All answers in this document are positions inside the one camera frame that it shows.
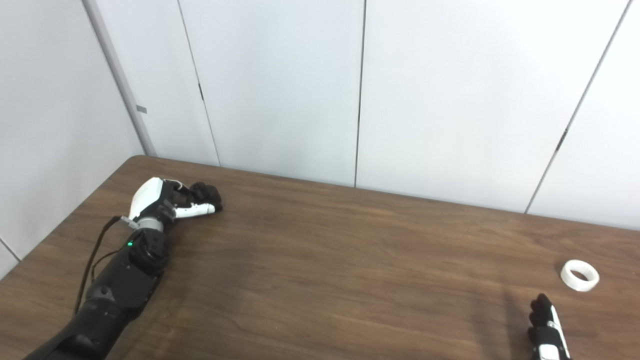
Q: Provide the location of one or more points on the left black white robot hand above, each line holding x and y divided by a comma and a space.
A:
150, 197

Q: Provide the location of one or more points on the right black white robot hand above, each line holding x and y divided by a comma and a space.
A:
545, 330

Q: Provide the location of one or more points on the round black plastic part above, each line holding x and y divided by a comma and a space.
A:
206, 196

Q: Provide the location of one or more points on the grey vertical wall post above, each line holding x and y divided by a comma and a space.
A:
120, 80

